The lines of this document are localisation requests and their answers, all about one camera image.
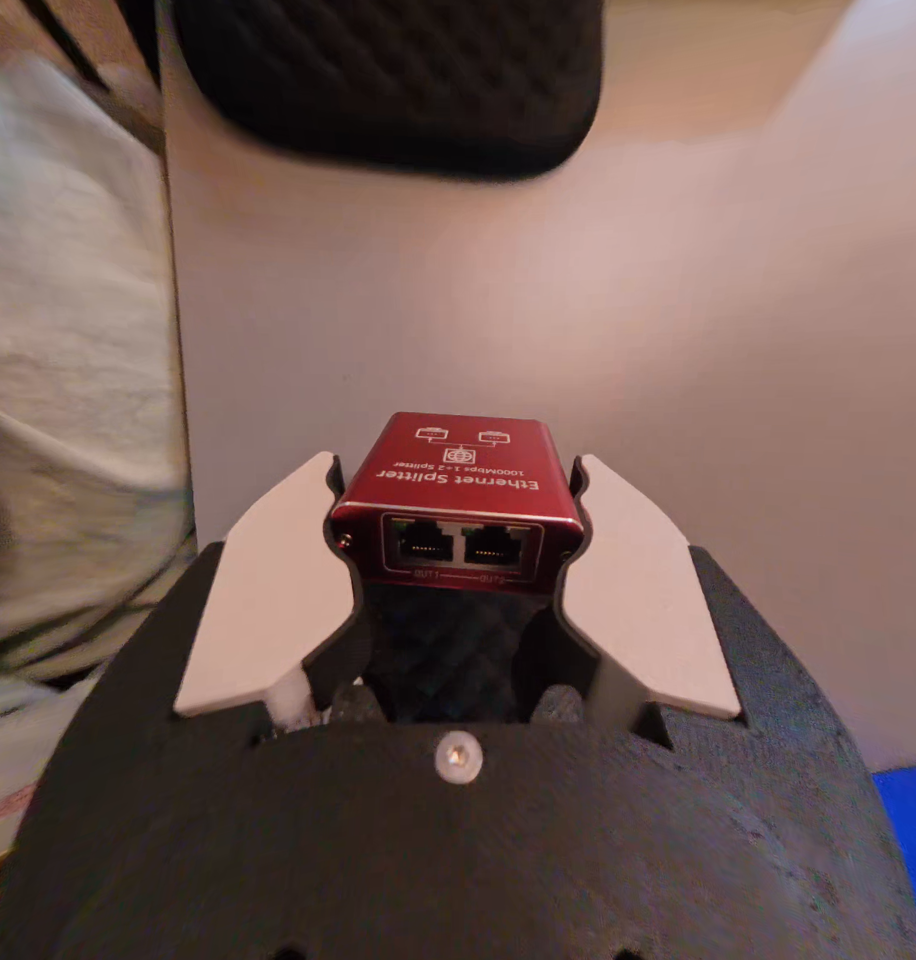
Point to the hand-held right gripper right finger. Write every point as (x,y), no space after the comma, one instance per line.
(638,600)

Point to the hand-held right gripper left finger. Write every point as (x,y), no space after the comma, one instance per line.
(270,592)

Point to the red ethernet splitter box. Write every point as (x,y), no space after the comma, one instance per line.
(458,465)

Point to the blue plastic bin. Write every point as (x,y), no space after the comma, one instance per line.
(912,825)

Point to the person's white shirt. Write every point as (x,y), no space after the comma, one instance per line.
(67,337)

